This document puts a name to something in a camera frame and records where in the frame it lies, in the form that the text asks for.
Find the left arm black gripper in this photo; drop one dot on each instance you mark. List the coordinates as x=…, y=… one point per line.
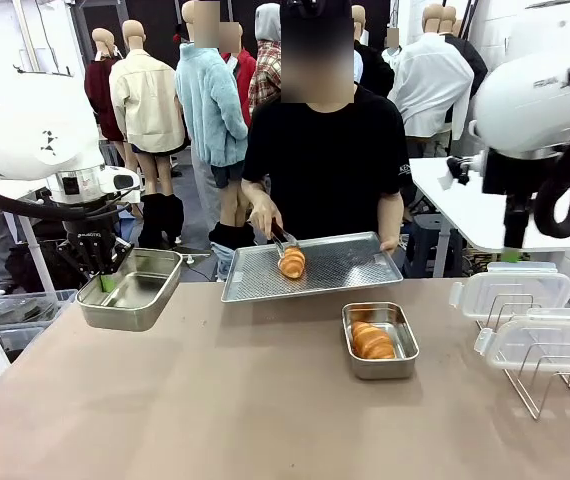
x=90, y=240

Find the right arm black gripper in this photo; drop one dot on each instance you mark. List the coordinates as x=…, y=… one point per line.
x=510, y=175

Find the stainless steel rectangular container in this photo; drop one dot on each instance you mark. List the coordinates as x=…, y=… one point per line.
x=125, y=316
x=382, y=371

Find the clear plastic container lid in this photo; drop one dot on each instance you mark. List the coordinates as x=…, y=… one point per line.
x=555, y=340
x=515, y=292

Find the perforated metal baking tray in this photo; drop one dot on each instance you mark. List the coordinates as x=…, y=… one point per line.
x=345, y=265

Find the golden croissant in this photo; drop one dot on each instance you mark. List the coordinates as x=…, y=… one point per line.
x=372, y=342
x=292, y=262

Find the metal tongs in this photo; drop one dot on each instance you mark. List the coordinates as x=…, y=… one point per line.
x=280, y=237

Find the person's left forearm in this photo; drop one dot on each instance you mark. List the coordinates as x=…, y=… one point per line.
x=391, y=215

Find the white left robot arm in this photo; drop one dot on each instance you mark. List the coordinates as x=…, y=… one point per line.
x=25, y=140

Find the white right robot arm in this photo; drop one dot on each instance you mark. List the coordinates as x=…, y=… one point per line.
x=525, y=100

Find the person's left hand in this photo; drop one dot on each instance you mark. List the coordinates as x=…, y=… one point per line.
x=391, y=244

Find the person's right hand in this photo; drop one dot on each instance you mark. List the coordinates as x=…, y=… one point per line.
x=266, y=220

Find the clear plastic storage bin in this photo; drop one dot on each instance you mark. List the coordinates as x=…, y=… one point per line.
x=25, y=320

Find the white power strip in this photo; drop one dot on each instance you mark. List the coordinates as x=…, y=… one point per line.
x=190, y=259

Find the mannequin in white shirt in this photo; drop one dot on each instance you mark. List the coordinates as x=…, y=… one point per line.
x=430, y=85

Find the mannequin in cream jacket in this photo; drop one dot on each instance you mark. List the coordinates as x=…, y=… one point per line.
x=145, y=100

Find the mannequin in dark red jacket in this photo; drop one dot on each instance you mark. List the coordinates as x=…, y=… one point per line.
x=97, y=90

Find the mannequin in black jacket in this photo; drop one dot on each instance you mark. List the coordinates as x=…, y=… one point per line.
x=472, y=55

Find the mannequin in blue fleece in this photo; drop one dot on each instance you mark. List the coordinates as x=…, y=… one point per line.
x=210, y=110

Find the person in black t-shirt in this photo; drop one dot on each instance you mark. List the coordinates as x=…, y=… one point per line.
x=325, y=165

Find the mannequin in black coat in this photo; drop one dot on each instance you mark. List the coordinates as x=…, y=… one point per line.
x=375, y=65

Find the mannequin in plaid hoodie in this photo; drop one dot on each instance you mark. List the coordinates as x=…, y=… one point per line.
x=265, y=65

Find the black cap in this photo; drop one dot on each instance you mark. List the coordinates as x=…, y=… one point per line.
x=315, y=10

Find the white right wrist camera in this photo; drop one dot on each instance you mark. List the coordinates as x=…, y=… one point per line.
x=457, y=167

